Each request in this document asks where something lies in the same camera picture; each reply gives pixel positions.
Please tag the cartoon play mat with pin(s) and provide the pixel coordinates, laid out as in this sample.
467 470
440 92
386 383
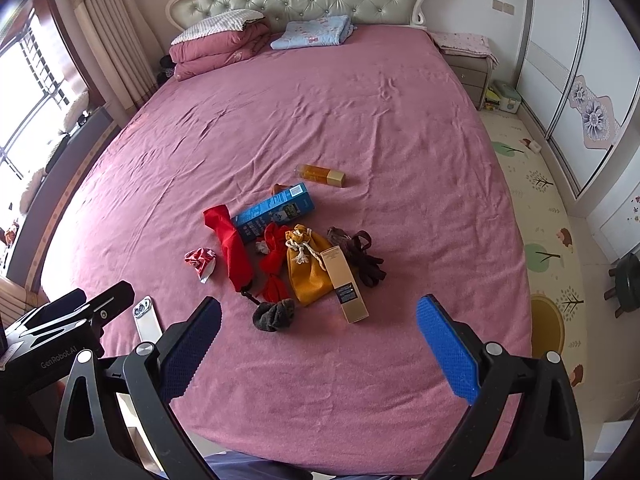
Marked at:
559 302

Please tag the green stool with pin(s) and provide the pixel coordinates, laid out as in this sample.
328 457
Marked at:
626 287

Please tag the grey nightstand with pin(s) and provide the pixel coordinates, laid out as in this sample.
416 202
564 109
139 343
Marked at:
472 60

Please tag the blue carton box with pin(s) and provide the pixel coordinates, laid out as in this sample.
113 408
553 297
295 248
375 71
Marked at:
283 208

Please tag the gold slim box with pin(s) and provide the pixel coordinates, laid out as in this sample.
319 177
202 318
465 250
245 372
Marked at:
344 284

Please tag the beige curtain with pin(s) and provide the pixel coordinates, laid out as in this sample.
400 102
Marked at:
124 46

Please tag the white smartphone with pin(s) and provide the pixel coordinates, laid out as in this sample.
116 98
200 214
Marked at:
146 321

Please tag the folded pink quilt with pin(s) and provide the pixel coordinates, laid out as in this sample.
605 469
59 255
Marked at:
199 56

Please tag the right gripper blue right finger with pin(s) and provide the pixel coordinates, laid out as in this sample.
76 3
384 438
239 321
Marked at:
545 439

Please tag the amber perfume bottle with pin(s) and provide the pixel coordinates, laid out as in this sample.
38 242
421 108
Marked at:
321 175

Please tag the folded light blue blanket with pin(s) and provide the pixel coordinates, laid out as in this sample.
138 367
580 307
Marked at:
328 31

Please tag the small orange sock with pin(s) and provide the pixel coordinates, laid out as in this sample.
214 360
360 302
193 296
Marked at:
276 189

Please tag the red white wrapper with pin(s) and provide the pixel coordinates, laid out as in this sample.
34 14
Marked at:
203 261

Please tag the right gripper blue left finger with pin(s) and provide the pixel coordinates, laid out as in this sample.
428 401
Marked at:
92 440

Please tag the red fabric piece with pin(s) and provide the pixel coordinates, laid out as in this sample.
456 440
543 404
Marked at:
272 248

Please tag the dark grey sock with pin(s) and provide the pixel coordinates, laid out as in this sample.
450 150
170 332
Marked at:
271 317

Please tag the red cloth bag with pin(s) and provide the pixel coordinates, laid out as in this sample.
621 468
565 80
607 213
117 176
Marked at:
240 270

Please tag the green storage box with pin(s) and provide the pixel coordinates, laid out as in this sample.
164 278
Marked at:
508 99

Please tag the striped white pillow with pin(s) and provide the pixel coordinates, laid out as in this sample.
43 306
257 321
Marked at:
229 21

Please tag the person's left hand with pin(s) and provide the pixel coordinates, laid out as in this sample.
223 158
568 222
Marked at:
24 454

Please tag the white sliding wardrobe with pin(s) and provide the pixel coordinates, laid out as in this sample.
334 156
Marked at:
579 79

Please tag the mustard drawstring pouch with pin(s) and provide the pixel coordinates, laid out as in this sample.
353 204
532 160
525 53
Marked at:
306 270

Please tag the dark maroon glove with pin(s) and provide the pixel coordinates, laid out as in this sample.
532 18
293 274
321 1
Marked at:
355 249

